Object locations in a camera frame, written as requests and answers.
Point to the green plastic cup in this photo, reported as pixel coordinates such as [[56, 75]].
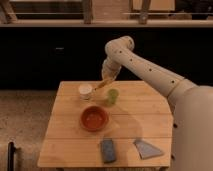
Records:
[[112, 95]]

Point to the wooden chair legs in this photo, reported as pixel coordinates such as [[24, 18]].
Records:
[[8, 15]]

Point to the blue rectangular sponge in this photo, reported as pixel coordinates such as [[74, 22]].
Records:
[[108, 151]]

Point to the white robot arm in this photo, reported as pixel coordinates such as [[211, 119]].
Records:
[[190, 104]]

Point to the red bowl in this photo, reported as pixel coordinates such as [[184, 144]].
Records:
[[93, 118]]

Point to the blue wedge cloth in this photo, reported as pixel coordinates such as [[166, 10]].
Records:
[[147, 150]]

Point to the white plastic cup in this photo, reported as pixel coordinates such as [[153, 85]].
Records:
[[85, 91]]

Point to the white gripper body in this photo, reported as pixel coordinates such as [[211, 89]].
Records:
[[110, 69]]

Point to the yellow banana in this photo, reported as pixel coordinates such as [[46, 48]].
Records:
[[100, 85]]

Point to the black pole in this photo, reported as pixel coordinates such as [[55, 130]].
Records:
[[11, 152]]

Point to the wooden folding table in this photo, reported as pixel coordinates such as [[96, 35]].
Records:
[[124, 125]]

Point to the black cabinet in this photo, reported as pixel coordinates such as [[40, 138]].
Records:
[[42, 57]]

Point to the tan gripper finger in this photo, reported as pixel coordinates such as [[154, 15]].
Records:
[[105, 81], [112, 79]]

